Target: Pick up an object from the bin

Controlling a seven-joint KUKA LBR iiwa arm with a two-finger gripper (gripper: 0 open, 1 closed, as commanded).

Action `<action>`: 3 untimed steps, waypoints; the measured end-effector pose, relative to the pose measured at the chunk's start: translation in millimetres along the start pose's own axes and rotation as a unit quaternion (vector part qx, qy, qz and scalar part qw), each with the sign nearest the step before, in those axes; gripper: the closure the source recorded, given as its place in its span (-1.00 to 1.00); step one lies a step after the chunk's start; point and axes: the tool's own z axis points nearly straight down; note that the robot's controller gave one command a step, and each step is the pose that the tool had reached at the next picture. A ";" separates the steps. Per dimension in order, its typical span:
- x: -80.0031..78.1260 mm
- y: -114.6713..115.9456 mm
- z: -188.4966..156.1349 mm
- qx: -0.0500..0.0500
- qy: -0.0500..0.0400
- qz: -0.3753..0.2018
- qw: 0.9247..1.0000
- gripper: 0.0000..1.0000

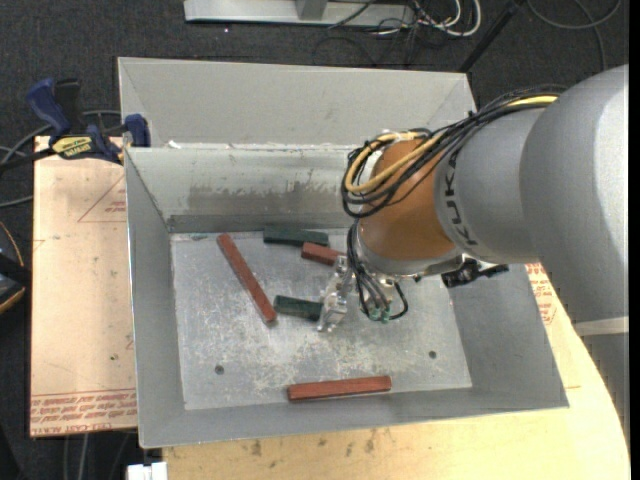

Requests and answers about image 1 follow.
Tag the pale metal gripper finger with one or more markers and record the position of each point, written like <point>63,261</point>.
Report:
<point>326,313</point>
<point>340,308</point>

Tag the dark green flat block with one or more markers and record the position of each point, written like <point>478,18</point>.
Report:
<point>296,307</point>
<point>295,235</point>

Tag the brown cardboard board, red print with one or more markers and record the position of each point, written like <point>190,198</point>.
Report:
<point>80,288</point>

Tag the red-brown flat block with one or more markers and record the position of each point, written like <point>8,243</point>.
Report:
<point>340,388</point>
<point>246,277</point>
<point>320,253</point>

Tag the grey metal bin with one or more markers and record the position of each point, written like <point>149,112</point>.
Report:
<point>320,358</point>

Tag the black cylinder on white bracket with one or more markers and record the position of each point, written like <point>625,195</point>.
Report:
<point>467,274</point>

